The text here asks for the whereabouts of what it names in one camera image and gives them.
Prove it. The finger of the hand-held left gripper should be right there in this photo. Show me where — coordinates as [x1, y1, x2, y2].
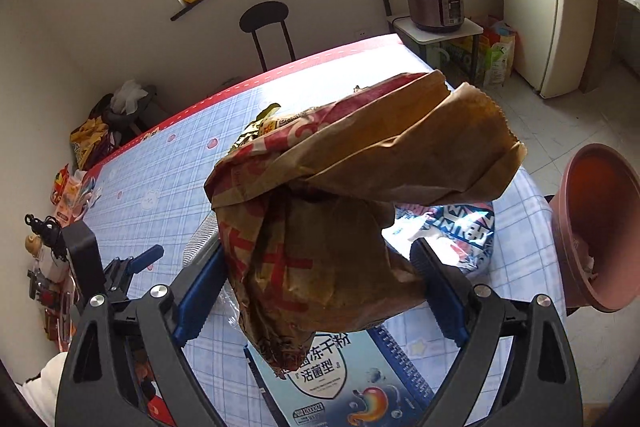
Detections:
[127, 245, 165, 275]

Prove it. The blue white snack bag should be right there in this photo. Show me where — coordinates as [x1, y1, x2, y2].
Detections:
[382, 199, 497, 280]

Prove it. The yellow snack bag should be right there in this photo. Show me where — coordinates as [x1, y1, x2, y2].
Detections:
[70, 117, 111, 170]

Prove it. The blue printed box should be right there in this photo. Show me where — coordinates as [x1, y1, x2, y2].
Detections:
[244, 324, 436, 427]

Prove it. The gold foil wrapper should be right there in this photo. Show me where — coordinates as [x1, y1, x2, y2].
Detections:
[230, 103, 283, 152]

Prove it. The blue plaid tablecloth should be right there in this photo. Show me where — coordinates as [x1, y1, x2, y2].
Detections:
[75, 33, 568, 427]

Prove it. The black cable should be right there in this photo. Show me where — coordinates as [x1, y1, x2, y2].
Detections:
[24, 213, 63, 253]

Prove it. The black round-back chair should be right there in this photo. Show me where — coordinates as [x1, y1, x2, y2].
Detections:
[239, 2, 296, 72]

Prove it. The cream refrigerator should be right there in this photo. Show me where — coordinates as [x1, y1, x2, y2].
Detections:
[501, 0, 618, 100]

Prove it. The colourful shopping bag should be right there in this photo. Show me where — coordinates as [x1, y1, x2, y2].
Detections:
[480, 19, 517, 88]

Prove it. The white side table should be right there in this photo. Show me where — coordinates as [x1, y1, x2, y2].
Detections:
[387, 14, 485, 72]

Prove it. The green yellow carton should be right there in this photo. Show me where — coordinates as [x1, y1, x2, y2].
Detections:
[445, 38, 482, 80]

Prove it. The orange snack packet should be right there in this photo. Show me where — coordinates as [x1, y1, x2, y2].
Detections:
[50, 164, 103, 228]

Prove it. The reddish brown plastic bin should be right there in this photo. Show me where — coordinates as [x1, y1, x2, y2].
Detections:
[552, 143, 640, 314]

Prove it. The electric pressure cooker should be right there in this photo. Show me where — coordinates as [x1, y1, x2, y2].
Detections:
[404, 0, 465, 34]

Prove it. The red packet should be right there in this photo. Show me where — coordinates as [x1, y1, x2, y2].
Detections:
[127, 347, 176, 427]

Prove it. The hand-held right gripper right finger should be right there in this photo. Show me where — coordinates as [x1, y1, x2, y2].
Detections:
[410, 238, 586, 427]

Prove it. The clear plastic wrapper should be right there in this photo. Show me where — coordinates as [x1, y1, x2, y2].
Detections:
[217, 287, 246, 333]

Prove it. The white plastic bag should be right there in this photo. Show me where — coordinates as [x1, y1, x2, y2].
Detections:
[111, 79, 150, 115]

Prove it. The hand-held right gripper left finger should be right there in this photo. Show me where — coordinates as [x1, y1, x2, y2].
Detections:
[55, 237, 228, 427]

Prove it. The brown paper bag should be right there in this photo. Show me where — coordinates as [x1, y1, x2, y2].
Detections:
[205, 71, 528, 370]

